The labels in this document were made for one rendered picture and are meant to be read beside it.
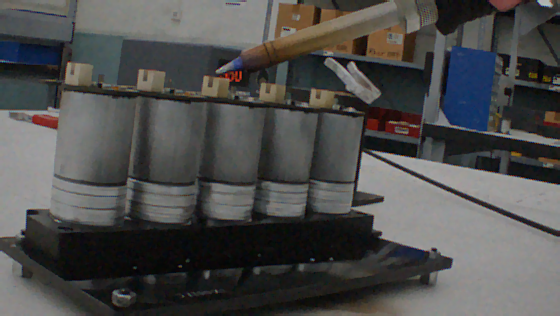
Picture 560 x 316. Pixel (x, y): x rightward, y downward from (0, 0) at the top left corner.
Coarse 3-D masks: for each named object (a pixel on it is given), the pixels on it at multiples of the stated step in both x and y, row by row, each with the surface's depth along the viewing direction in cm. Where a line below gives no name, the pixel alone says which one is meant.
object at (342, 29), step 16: (400, 0) 23; (416, 0) 23; (432, 0) 23; (352, 16) 24; (368, 16) 24; (384, 16) 24; (400, 16) 24; (416, 16) 23; (432, 16) 24; (304, 32) 24; (320, 32) 24; (336, 32) 24; (352, 32) 24; (368, 32) 24; (256, 48) 24; (272, 48) 24; (288, 48) 24; (304, 48) 24; (320, 48) 24; (256, 64) 24; (272, 64) 24
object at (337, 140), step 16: (320, 112) 30; (320, 128) 30; (336, 128) 30; (352, 128) 30; (320, 144) 30; (336, 144) 30; (352, 144) 30; (320, 160) 30; (336, 160) 30; (352, 160) 30; (320, 176) 30; (336, 176) 30; (352, 176) 30; (320, 192) 30; (336, 192) 30; (352, 192) 31; (320, 208) 30; (336, 208) 30
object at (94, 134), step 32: (64, 96) 22; (96, 96) 21; (128, 96) 22; (64, 128) 22; (96, 128) 22; (128, 128) 22; (64, 160) 22; (96, 160) 22; (128, 160) 23; (64, 192) 22; (96, 192) 22; (96, 224) 22
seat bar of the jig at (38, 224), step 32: (32, 224) 22; (64, 224) 22; (128, 224) 23; (192, 224) 25; (224, 224) 25; (256, 224) 26; (288, 224) 28; (320, 224) 29; (352, 224) 31; (64, 256) 21; (96, 256) 22; (128, 256) 23; (160, 256) 24
